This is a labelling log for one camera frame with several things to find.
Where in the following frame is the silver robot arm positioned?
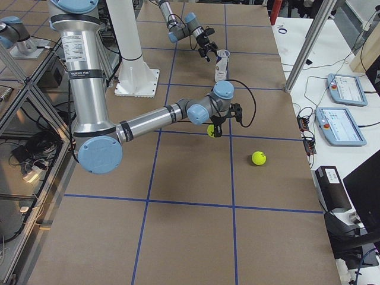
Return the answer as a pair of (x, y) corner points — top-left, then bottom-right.
(156, 1), (218, 62)
(48, 1), (234, 175)

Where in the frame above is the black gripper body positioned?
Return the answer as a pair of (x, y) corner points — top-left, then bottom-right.
(210, 116), (227, 126)
(196, 31), (212, 55)

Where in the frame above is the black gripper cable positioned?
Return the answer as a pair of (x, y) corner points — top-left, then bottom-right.
(225, 78), (257, 128)

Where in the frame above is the black box with label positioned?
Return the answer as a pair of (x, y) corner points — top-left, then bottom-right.
(315, 166), (352, 213)

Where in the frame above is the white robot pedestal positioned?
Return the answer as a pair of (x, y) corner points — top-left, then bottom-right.
(106, 0), (160, 97)

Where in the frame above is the black monitor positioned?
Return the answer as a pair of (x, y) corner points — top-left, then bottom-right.
(343, 151), (380, 232)

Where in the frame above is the near teach pendant tablet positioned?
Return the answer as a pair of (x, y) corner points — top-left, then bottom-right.
(316, 107), (366, 147)

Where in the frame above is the clear tennis ball can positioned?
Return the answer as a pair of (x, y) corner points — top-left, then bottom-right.
(214, 49), (230, 82)

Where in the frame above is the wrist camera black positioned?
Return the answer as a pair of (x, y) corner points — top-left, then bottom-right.
(204, 27), (215, 36)
(229, 103), (243, 126)

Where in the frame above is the teach pendant tablet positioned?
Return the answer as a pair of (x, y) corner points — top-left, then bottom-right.
(327, 73), (368, 107)
(316, 107), (366, 147)

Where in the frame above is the far teach pendant tablet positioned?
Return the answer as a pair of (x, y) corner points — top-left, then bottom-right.
(327, 73), (368, 107)

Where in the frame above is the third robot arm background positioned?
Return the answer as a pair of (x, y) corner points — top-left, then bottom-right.
(1, 16), (43, 59)

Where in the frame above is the yellow Wilson tennis ball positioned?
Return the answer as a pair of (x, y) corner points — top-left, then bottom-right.
(207, 124), (215, 138)

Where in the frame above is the aluminium frame post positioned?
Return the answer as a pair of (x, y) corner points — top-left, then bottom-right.
(284, 0), (345, 93)

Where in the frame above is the red cylinder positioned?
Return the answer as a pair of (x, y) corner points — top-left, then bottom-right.
(270, 0), (283, 26)

